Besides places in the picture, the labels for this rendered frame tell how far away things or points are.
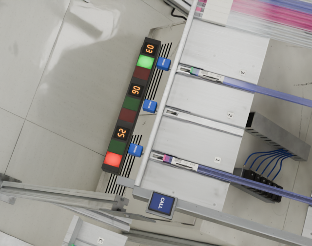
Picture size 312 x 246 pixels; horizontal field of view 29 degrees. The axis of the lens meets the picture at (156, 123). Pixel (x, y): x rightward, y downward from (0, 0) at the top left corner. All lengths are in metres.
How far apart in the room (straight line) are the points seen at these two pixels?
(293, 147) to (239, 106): 0.44
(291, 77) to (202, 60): 0.51
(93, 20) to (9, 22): 0.32
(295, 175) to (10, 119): 0.91
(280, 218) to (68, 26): 0.95
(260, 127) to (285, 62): 0.26
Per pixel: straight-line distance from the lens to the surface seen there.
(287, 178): 1.89
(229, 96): 1.44
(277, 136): 1.78
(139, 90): 1.45
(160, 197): 1.33
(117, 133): 1.42
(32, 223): 2.06
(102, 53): 2.20
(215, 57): 1.47
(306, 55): 1.98
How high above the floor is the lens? 1.83
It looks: 52 degrees down
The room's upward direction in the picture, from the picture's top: 88 degrees clockwise
